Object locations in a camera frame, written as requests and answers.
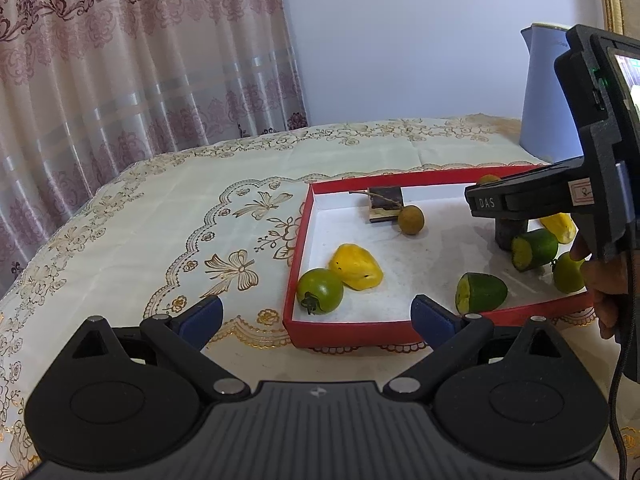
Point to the brown longan with twig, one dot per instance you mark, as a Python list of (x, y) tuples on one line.
[(411, 220)]

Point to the small pale yellow fruit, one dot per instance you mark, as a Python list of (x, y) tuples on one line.
[(489, 178)]

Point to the dark cylinder piece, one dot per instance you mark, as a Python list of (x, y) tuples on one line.
[(511, 234)]

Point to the pink floral curtain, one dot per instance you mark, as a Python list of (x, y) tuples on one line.
[(125, 85)]

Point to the dark block with tan end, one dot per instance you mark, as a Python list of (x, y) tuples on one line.
[(382, 200)]

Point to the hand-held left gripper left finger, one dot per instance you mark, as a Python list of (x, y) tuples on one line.
[(202, 319)]

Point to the light blue electric kettle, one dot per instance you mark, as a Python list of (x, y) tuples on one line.
[(542, 110)]

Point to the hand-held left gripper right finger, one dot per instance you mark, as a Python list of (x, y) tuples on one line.
[(432, 320)]

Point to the round green fruit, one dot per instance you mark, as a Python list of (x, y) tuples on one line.
[(567, 274)]

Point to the red cardboard box tray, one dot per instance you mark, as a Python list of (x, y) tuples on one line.
[(430, 260)]

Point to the green tomato with stem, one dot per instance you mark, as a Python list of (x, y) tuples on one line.
[(322, 287)]

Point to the person's right hand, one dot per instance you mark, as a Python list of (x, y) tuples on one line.
[(607, 290)]

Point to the green cut fruit piece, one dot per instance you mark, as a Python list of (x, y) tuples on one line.
[(485, 291), (540, 247)]

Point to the cream embroidered tablecloth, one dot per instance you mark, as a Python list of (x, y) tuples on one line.
[(150, 220)]

